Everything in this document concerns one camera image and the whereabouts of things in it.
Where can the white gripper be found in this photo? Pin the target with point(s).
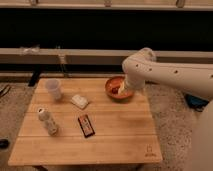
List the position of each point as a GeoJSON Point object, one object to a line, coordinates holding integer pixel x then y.
{"type": "Point", "coordinates": [131, 83]}

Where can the white labelled bottle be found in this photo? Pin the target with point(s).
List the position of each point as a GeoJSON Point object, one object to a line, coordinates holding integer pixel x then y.
{"type": "Point", "coordinates": [47, 120]}

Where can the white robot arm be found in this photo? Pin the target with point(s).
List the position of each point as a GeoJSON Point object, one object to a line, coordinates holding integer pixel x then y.
{"type": "Point", "coordinates": [191, 78]}

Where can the orange bowl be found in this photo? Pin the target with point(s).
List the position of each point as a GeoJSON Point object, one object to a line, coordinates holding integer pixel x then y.
{"type": "Point", "coordinates": [112, 86]}

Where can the white wrapped packet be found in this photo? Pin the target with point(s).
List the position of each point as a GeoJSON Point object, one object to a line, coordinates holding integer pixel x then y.
{"type": "Point", "coordinates": [80, 101]}

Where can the dark chocolate bar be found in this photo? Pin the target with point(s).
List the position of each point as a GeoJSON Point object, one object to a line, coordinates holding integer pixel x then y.
{"type": "Point", "coordinates": [86, 126]}

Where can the wooden slatted table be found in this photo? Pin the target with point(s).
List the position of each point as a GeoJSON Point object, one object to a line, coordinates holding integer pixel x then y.
{"type": "Point", "coordinates": [124, 131]}

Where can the translucent plastic cup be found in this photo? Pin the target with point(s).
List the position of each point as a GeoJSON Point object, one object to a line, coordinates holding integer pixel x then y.
{"type": "Point", "coordinates": [53, 87]}

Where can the blue object on floor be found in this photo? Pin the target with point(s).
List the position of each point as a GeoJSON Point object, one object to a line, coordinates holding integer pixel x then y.
{"type": "Point", "coordinates": [195, 102]}

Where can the black object on floor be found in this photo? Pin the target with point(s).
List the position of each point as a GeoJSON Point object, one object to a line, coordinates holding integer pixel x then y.
{"type": "Point", "coordinates": [4, 143]}

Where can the grey metal rail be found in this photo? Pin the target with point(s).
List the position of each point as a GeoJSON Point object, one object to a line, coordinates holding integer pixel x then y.
{"type": "Point", "coordinates": [94, 57]}

